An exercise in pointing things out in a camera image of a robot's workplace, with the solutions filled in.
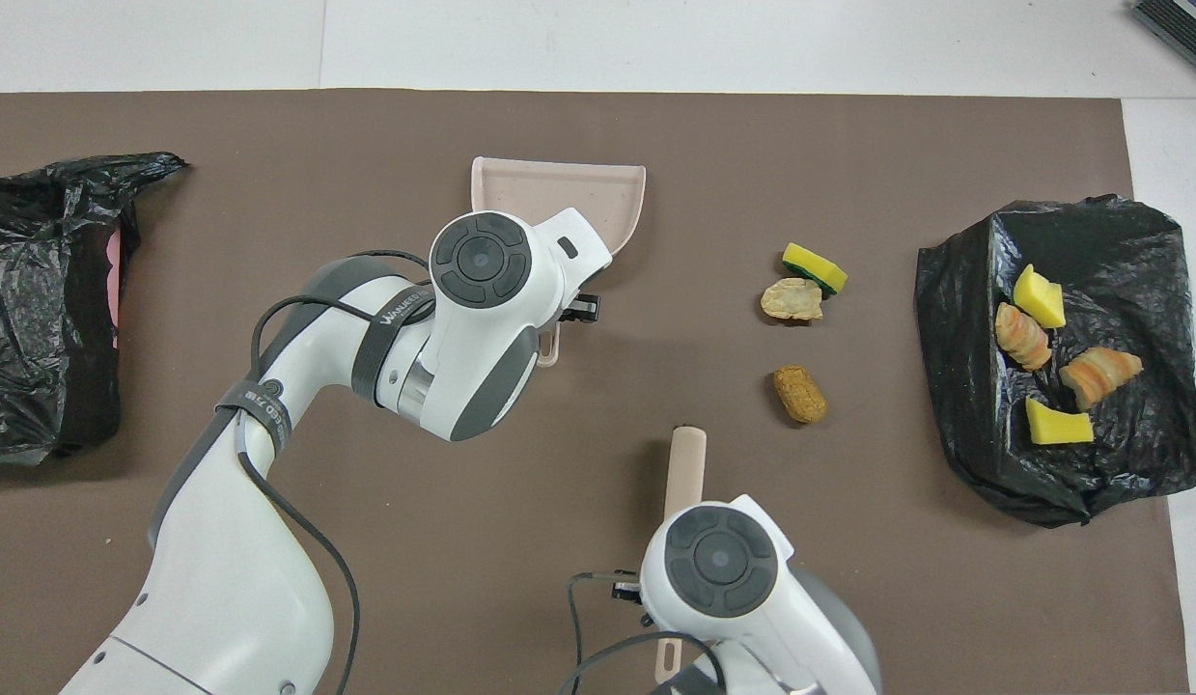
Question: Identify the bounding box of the beige plastic dustpan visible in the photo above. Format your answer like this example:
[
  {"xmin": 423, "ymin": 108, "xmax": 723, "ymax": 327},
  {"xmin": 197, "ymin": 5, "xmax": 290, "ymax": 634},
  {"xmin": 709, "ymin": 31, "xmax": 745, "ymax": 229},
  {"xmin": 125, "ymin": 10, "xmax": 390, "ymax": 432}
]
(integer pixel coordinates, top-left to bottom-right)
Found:
[{"xmin": 470, "ymin": 156, "xmax": 648, "ymax": 368}]

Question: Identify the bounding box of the beige hand brush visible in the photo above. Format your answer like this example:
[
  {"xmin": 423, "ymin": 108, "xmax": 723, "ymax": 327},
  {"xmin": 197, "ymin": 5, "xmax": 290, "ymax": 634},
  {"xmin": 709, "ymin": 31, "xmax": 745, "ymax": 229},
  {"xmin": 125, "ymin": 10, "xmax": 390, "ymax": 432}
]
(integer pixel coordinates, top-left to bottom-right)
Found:
[{"xmin": 655, "ymin": 425, "xmax": 708, "ymax": 681}]

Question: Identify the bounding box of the beige croissant chunk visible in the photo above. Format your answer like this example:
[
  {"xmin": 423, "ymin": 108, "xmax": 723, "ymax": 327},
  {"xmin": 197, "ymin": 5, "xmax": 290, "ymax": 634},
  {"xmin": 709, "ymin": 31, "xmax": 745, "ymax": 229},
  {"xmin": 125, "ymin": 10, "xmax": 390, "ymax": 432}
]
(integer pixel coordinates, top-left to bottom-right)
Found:
[
  {"xmin": 760, "ymin": 278, "xmax": 824, "ymax": 322},
  {"xmin": 1059, "ymin": 347, "xmax": 1145, "ymax": 411}
]

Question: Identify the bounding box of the yellow sponge with green pad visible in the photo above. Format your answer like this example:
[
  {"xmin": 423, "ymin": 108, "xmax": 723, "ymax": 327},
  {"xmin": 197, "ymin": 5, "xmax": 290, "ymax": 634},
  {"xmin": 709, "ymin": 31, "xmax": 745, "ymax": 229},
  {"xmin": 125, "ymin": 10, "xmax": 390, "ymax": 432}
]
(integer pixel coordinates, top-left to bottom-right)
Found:
[{"xmin": 782, "ymin": 242, "xmax": 848, "ymax": 298}]

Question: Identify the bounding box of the brown breaded nugget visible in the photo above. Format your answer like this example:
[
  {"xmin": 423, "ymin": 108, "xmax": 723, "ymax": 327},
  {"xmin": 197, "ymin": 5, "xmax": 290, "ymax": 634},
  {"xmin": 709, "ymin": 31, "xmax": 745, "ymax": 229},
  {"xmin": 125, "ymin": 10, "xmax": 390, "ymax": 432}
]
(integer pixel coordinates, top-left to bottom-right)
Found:
[{"xmin": 773, "ymin": 365, "xmax": 829, "ymax": 426}]

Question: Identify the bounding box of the golden brown croissant piece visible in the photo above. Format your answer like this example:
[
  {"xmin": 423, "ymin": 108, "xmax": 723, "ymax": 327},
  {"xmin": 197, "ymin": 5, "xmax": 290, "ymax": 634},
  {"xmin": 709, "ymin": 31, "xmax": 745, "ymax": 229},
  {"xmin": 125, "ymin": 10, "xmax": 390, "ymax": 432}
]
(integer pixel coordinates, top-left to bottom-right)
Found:
[{"xmin": 994, "ymin": 302, "xmax": 1053, "ymax": 373}]

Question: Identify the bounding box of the small yellow sponge piece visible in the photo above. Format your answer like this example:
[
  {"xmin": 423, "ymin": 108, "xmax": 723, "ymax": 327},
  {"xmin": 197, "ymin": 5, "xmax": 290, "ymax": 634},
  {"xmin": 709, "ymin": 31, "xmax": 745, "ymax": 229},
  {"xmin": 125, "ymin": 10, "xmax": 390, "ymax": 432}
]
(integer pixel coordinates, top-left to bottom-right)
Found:
[{"xmin": 1013, "ymin": 264, "xmax": 1068, "ymax": 330}]

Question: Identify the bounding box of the notched yellow sponge piece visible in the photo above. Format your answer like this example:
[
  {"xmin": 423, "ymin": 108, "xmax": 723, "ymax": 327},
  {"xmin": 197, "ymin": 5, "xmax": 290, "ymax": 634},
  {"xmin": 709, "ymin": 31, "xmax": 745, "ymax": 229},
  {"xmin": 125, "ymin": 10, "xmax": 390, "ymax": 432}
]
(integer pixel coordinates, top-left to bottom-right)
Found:
[{"xmin": 1026, "ymin": 397, "xmax": 1096, "ymax": 447}]

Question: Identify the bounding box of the pink plastic bin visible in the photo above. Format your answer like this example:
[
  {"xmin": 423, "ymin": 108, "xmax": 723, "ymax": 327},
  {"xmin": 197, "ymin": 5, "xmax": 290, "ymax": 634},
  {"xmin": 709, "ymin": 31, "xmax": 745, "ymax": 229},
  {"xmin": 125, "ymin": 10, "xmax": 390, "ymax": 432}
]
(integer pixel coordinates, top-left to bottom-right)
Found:
[{"xmin": 105, "ymin": 227, "xmax": 125, "ymax": 348}]

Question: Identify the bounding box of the black plastic trash bag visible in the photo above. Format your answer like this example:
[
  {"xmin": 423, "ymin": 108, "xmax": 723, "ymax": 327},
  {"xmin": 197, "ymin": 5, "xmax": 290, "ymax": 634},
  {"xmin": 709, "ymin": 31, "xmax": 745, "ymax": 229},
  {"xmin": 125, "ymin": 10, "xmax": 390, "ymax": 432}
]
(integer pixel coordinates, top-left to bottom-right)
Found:
[
  {"xmin": 0, "ymin": 152, "xmax": 188, "ymax": 469},
  {"xmin": 914, "ymin": 194, "xmax": 1196, "ymax": 528}
]

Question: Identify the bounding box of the brown table mat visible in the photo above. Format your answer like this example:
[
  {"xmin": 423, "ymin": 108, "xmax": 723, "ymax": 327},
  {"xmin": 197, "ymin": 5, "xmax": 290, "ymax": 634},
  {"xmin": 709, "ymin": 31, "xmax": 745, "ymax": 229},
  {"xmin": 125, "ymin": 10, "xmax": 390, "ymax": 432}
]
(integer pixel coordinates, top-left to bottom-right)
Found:
[{"xmin": 0, "ymin": 90, "xmax": 1189, "ymax": 695}]

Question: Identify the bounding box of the dark grey ribbed panel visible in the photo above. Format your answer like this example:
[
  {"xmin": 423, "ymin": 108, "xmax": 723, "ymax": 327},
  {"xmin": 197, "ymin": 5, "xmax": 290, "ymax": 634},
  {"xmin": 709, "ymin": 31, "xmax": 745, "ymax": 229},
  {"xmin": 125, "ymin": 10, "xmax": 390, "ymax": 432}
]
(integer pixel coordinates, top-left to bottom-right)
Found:
[{"xmin": 1130, "ymin": 0, "xmax": 1196, "ymax": 83}]

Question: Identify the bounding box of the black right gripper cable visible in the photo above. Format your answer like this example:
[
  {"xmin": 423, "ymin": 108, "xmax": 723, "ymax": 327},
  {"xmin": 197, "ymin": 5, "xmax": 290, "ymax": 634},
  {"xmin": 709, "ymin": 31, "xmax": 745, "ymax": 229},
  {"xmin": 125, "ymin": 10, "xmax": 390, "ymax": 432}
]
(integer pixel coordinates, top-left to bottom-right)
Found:
[{"xmin": 559, "ymin": 570, "xmax": 724, "ymax": 695}]

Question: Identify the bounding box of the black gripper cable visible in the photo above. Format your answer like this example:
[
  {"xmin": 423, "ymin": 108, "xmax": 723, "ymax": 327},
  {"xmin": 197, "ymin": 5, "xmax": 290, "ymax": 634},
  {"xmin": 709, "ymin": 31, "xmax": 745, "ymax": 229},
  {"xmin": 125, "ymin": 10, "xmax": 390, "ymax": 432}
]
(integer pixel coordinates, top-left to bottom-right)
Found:
[
  {"xmin": 559, "ymin": 570, "xmax": 724, "ymax": 695},
  {"xmin": 236, "ymin": 249, "xmax": 434, "ymax": 695}
]

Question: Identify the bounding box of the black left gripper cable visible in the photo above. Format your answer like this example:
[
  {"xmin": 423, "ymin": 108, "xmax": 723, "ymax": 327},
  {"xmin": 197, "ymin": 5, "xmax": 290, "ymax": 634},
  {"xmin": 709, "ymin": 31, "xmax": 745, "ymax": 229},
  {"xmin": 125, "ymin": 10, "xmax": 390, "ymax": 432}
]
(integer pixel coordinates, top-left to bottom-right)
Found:
[{"xmin": 236, "ymin": 249, "xmax": 434, "ymax": 695}]

